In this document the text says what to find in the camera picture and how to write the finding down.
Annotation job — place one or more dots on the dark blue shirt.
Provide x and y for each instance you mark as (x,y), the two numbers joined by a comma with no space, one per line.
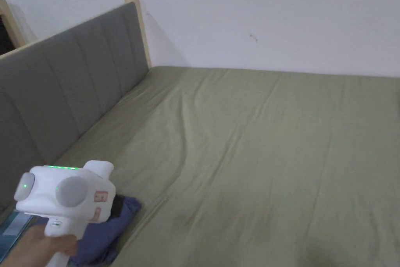
(97,242)

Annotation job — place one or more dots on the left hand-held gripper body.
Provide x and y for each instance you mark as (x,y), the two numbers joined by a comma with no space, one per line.
(62,190)

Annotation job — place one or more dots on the grey padded headboard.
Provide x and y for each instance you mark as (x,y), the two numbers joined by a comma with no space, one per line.
(59,92)

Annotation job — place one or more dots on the bed with pale green sheet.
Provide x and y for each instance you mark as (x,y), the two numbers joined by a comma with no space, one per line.
(250,160)

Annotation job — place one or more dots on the person's left hand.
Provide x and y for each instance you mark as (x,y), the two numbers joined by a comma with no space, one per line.
(47,248)

